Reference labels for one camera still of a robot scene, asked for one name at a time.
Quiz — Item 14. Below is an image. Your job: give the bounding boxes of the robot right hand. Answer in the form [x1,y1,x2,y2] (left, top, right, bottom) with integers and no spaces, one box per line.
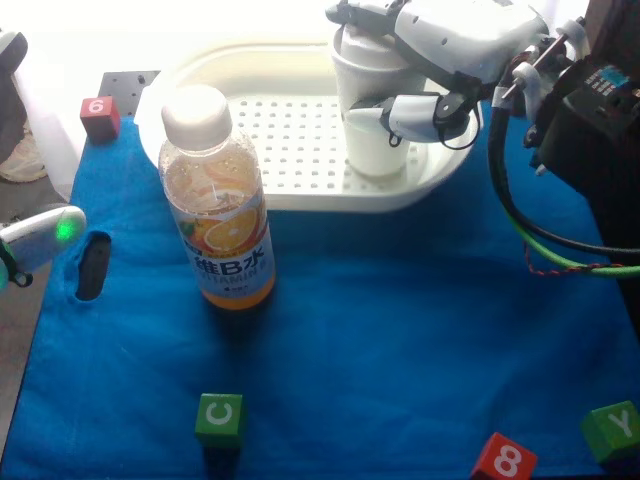
[324,0,551,149]

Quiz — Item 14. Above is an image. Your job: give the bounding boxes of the white plastic cup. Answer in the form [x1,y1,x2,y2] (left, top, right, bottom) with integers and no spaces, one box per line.
[331,23,427,177]

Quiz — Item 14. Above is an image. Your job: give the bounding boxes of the orange vitamin water bottle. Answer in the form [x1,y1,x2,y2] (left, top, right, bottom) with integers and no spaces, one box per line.
[157,84,278,314]

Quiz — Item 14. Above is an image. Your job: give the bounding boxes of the white perforated drain tray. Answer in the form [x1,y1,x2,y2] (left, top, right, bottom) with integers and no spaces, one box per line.
[134,42,485,215]

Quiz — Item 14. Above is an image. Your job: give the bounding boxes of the blue table cloth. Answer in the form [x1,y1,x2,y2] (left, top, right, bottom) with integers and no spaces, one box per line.
[0,102,640,480]

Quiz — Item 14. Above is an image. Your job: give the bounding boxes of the grey metal plate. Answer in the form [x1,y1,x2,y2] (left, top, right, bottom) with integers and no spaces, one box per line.
[97,70,162,119]

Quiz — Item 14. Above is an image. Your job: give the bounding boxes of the red block with six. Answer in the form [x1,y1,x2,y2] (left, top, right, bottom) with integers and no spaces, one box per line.
[79,96,122,145]

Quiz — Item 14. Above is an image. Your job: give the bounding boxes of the green block with Y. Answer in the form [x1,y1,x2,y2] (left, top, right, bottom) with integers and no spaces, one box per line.
[579,399,640,472]

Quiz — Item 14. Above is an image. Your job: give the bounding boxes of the red block with eight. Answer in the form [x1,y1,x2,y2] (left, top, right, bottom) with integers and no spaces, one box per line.
[469,431,539,480]

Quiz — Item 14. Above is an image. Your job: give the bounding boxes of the green block with C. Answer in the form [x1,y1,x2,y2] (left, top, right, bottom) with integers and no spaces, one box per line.
[193,392,247,450]

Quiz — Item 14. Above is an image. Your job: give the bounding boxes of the person's shoe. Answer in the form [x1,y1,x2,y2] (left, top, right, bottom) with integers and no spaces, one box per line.
[0,133,47,183]

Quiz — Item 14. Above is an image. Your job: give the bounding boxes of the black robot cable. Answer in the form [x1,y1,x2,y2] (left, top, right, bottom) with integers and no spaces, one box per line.
[487,102,640,257]

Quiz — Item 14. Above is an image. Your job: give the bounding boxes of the red twisted wire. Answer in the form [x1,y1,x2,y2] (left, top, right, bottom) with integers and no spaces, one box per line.
[521,241,627,277]

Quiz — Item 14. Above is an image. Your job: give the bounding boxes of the green robot cable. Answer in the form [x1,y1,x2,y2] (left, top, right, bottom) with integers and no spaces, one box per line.
[501,117,640,280]

